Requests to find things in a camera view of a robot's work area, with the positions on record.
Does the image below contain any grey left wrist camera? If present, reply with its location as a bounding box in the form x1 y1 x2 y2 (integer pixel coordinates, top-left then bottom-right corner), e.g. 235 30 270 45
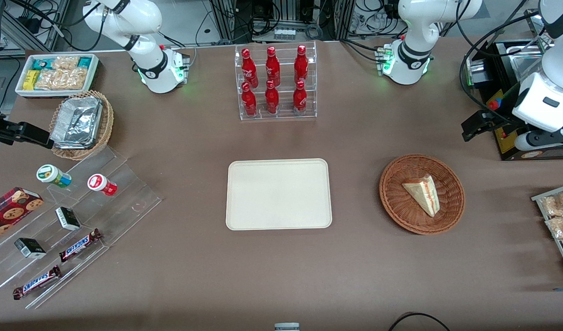
514 128 563 152

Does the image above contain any Snickers chocolate bar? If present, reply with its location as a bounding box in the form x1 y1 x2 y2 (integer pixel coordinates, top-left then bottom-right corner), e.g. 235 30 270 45
12 265 62 301
59 228 102 263

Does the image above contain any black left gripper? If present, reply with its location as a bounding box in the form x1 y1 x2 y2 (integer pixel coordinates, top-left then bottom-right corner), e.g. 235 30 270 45
461 110 499 142

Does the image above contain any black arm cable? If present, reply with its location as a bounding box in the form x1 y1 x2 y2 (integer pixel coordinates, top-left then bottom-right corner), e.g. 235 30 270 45
459 9 541 127

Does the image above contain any white snack bin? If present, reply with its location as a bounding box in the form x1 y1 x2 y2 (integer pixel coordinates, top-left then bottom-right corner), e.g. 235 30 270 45
15 53 100 98

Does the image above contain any cream plastic tray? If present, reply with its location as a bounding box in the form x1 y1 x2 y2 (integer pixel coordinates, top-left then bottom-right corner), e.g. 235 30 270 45
225 158 333 231

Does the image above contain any clear acrylic bottle rack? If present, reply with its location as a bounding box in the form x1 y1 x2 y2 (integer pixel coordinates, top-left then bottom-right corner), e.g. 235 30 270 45
234 41 318 121

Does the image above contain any aluminium foil tray stack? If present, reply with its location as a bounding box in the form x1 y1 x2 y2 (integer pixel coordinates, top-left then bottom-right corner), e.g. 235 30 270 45
50 96 103 149

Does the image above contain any small black carton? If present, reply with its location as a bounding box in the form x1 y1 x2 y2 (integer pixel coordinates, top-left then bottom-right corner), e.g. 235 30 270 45
55 206 81 231
14 237 47 259

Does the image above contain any green lid snack cup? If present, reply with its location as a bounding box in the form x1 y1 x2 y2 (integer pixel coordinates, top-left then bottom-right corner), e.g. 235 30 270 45
36 164 72 188

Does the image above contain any large clear cracker bag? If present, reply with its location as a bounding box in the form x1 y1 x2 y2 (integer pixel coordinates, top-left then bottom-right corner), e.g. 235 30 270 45
35 68 88 91

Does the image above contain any aluminium equipment frame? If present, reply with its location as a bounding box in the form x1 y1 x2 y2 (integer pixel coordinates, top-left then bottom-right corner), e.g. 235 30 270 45
210 0 356 43

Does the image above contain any clear bag of snacks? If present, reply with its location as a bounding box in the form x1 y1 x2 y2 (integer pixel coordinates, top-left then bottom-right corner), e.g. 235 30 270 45
540 191 563 217
545 215 563 240

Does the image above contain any red cola bottle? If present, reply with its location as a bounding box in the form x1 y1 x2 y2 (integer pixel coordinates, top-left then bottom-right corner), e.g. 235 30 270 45
265 46 281 87
241 82 258 117
292 80 308 115
264 79 280 115
241 48 259 89
294 45 309 84

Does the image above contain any black cable loop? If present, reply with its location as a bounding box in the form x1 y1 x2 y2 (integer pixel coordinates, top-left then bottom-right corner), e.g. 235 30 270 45
387 312 452 331

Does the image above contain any black hot food case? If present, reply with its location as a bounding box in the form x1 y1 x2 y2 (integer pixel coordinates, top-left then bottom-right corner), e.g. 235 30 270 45
465 39 563 161

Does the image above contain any small clear cracker bag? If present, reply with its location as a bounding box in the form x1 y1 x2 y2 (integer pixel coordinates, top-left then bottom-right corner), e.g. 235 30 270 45
51 56 80 70

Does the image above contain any triangular sandwich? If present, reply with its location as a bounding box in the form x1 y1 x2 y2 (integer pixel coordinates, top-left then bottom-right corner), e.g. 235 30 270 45
402 174 441 218

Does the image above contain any red lid snack cup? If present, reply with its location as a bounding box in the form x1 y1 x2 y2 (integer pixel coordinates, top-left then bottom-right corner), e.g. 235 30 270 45
87 173 118 197

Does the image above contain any light wicker basket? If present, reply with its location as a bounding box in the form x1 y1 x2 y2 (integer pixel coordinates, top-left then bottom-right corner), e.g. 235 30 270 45
49 90 114 161

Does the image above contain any grey wire rack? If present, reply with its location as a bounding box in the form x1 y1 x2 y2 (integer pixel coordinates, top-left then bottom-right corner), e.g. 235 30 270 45
531 183 563 282

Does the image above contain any steel food pan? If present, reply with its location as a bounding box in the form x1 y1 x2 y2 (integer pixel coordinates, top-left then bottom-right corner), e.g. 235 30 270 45
510 51 547 82

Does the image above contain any red cookie box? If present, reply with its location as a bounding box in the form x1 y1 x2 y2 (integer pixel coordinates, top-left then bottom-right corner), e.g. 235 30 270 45
0 187 44 245

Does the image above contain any brown wicker basket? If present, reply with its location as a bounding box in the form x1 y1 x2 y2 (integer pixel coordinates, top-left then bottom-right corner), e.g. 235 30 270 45
379 154 466 236

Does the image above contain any clear acrylic stepped display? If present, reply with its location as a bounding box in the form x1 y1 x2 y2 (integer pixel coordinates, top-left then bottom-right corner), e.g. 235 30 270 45
0 146 163 310

